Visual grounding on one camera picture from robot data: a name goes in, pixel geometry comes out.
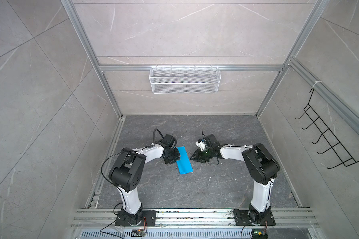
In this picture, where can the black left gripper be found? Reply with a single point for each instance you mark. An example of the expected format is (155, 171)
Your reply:
(177, 156)

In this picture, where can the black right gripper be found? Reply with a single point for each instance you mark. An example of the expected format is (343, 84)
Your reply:
(198, 157)

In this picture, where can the blue square paper sheet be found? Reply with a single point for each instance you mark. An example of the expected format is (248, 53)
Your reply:
(184, 165)

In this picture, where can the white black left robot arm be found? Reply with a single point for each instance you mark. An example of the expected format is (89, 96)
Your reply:
(127, 169)

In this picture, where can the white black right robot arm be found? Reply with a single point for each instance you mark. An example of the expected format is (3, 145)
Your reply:
(261, 165)

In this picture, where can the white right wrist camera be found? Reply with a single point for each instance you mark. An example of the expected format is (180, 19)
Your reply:
(201, 144)

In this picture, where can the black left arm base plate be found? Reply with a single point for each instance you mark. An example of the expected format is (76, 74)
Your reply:
(135, 218)

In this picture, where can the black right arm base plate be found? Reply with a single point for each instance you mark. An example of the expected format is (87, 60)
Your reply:
(252, 217)

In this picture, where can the white wire mesh basket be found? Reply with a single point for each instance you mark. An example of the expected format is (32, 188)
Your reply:
(184, 80)

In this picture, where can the aluminium frame rail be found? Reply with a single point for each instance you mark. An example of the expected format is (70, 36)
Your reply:
(92, 202)

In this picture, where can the aluminium front rail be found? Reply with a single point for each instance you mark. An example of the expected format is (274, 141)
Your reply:
(198, 218)

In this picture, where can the black wire hook rack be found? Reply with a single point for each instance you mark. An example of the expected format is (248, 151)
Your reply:
(327, 134)

